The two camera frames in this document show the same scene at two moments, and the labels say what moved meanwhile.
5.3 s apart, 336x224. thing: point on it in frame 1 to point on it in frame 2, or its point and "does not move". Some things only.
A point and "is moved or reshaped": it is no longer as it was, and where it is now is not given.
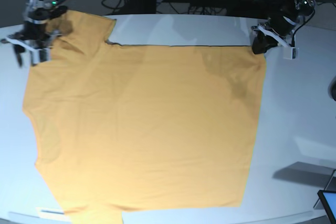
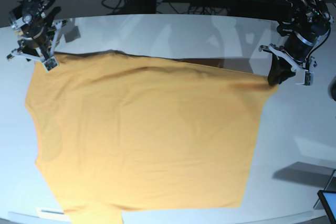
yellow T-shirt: [121, 128] is moved or reshaped
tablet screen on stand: [327, 198] does not move
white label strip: [52, 213] does not move
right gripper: [281, 29] to [296, 53]
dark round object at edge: [332, 88] does not move
